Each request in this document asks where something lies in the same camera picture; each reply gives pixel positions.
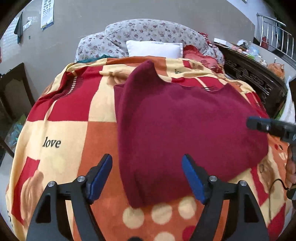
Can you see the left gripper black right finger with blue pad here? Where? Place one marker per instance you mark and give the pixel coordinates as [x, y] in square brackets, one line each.
[244, 219]

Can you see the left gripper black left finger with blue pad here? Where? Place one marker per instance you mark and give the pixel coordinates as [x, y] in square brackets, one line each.
[50, 218]

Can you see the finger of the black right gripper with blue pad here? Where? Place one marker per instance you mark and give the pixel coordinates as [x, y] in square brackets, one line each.
[260, 124]

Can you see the dark red fleece garment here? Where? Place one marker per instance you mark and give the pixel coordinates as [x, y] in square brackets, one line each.
[158, 122]

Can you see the person's right hand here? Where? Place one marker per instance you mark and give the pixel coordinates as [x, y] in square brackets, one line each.
[290, 176]

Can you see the white ornate chair back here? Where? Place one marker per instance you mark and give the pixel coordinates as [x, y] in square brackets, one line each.
[288, 113]

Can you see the dark carved wooden headboard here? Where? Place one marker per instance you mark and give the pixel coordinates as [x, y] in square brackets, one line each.
[271, 90]

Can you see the orange bag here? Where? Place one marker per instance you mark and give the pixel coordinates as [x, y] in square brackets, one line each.
[278, 69]

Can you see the red fire extinguisher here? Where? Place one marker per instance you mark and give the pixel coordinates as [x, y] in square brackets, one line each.
[264, 43]

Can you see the clutter on headboard shelf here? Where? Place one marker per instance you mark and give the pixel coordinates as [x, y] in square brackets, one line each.
[245, 48]

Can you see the metal stair railing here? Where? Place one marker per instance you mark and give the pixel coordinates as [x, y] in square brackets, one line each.
[280, 40]

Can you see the red orange checkered love blanket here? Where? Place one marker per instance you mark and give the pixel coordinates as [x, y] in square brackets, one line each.
[73, 124]

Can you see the red embroidered pillow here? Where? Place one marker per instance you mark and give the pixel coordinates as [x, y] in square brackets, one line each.
[212, 58]

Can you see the white pillow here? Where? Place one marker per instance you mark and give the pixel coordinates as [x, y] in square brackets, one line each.
[154, 48]

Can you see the dark wooden chair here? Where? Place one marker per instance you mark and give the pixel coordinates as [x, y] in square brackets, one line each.
[16, 100]

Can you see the floral grey quilt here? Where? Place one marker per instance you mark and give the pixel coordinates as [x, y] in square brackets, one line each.
[112, 41]

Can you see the dark cloth hanging on wall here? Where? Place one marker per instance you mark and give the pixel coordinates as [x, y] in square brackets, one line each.
[19, 28]

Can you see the wall calendar poster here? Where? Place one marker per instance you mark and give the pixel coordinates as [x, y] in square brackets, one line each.
[47, 14]

